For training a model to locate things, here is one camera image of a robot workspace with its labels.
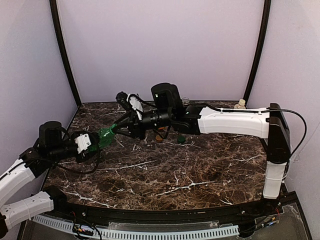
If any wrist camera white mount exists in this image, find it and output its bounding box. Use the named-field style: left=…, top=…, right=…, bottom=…
left=74, top=133, right=92, bottom=154
left=115, top=91, right=144, bottom=121

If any cream bottle cap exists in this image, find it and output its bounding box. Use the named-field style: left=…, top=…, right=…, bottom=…
left=237, top=99, right=246, bottom=109

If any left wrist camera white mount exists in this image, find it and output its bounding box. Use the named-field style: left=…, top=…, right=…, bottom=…
left=74, top=133, right=92, bottom=154

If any white slotted cable duct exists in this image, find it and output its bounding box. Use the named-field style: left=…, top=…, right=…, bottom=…
left=32, top=214, right=240, bottom=240

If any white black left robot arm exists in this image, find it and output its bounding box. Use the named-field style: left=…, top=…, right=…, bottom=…
left=0, top=121, right=100, bottom=237

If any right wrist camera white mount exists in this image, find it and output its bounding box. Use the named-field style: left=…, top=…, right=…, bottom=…
left=115, top=91, right=144, bottom=121

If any black right frame post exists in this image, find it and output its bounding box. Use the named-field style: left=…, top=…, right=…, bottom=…
left=243, top=0, right=272, bottom=104

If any brown drink bottle white label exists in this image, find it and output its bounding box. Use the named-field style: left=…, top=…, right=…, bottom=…
left=181, top=97, right=190, bottom=106

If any black front table rail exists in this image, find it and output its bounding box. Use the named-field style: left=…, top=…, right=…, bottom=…
left=47, top=191, right=298, bottom=226

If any green plastic soda bottle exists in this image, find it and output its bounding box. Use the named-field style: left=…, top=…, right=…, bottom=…
left=87, top=124, right=117, bottom=152

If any black left frame post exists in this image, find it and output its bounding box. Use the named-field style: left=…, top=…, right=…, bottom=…
left=49, top=0, right=82, bottom=108

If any dark green bottle cap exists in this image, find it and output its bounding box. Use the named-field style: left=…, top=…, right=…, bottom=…
left=177, top=135, right=186, bottom=144

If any orange juice bottle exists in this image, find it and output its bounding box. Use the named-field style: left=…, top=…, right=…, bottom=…
left=157, top=126, right=168, bottom=133

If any black frame post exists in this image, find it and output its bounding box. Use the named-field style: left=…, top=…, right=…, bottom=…
left=49, top=0, right=82, bottom=108
left=243, top=0, right=272, bottom=104

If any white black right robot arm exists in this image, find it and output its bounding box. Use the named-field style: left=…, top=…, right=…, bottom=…
left=113, top=82, right=291, bottom=200

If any orange bottle cap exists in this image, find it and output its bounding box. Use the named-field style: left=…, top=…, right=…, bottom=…
left=155, top=135, right=164, bottom=142

